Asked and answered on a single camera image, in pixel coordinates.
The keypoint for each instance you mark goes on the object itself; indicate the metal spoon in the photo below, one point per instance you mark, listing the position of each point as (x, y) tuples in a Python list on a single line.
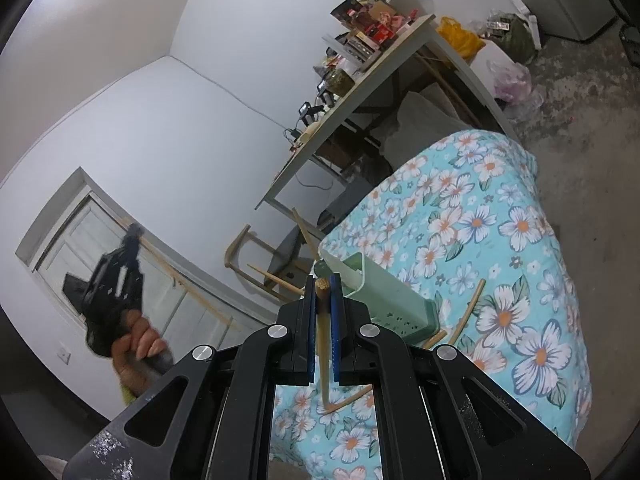
[(322, 270)]

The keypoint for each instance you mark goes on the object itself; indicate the green perforated utensil basket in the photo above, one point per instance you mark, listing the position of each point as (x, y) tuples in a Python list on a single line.
[(391, 303)]

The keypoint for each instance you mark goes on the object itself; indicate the black rice cooker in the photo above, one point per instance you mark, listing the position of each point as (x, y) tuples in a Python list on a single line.
[(630, 39)]

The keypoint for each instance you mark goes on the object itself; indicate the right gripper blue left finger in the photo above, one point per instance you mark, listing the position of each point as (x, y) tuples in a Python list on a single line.
[(208, 415)]

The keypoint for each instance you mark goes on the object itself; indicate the floral blue quilt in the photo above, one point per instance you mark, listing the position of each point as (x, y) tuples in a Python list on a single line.
[(461, 210)]

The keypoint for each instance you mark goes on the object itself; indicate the red cooking oil bottle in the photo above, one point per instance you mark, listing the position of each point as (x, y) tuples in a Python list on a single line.
[(376, 31)]

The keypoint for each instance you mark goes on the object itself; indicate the person left hand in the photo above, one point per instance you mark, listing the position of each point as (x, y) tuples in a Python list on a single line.
[(140, 341)]

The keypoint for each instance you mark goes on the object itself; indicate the yellow plastic bag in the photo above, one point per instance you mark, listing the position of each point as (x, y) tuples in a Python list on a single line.
[(466, 43)]

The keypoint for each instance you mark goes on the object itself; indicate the wooden chair black seat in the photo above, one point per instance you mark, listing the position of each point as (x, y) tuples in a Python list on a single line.
[(286, 260)]

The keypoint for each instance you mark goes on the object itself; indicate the white panel door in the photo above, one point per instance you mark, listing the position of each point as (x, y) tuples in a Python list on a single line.
[(79, 224)]

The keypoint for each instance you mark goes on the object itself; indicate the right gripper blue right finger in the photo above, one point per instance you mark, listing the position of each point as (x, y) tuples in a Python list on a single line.
[(438, 415)]

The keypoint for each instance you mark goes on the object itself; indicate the wooden desk grey frame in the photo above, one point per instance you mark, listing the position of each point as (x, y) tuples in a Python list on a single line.
[(421, 33)]

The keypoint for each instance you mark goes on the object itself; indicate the glass jar green pickles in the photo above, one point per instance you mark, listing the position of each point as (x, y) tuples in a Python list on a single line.
[(339, 82)]

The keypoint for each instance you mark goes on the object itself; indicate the pink white plastic bag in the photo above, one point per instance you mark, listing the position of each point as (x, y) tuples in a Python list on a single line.
[(512, 81)]

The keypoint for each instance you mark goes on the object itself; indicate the green canvas bag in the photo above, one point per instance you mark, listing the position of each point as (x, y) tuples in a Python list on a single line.
[(517, 41)]

